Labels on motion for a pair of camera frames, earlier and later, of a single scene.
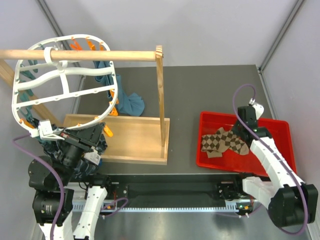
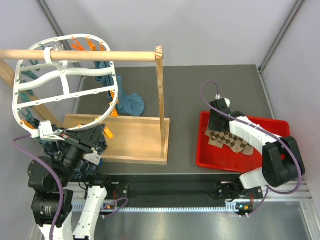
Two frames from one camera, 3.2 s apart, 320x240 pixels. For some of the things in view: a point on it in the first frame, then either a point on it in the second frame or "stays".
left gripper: x=87 y=137 stays
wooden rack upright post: x=160 y=63 stays
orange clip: x=107 y=131 stays
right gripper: x=234 y=128 → x=211 y=126
